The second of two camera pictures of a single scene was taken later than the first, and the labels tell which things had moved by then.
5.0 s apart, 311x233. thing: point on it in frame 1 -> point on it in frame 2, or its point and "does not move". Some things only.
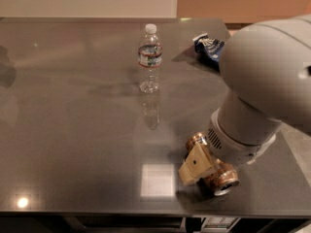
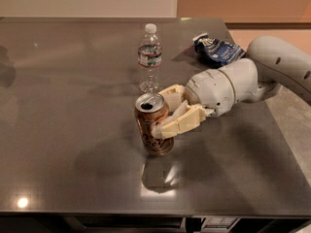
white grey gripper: [230, 146] -> [210, 88]
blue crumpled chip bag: [209, 49] does not move
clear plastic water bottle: [150, 55] does not move
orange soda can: [223, 180] -> [150, 109]
